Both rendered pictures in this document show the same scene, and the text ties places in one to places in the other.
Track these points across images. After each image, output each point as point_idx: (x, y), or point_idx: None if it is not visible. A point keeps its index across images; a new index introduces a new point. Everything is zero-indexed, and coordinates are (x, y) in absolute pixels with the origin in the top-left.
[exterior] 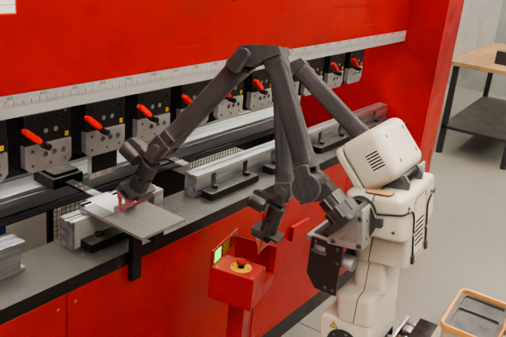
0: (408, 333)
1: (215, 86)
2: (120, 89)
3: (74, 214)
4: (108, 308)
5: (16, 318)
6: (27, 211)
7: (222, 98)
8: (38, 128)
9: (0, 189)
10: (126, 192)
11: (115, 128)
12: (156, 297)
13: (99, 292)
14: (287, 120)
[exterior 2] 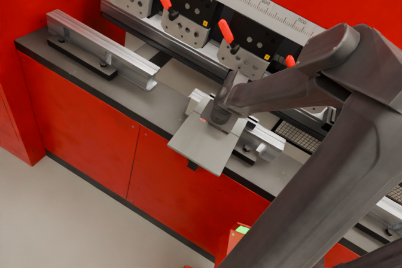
0: None
1: (288, 75)
2: (283, 24)
3: (203, 96)
4: (168, 161)
5: (106, 104)
6: (215, 76)
7: (285, 103)
8: None
9: (215, 51)
10: (204, 108)
11: (256, 59)
12: (208, 195)
13: (164, 146)
14: (252, 237)
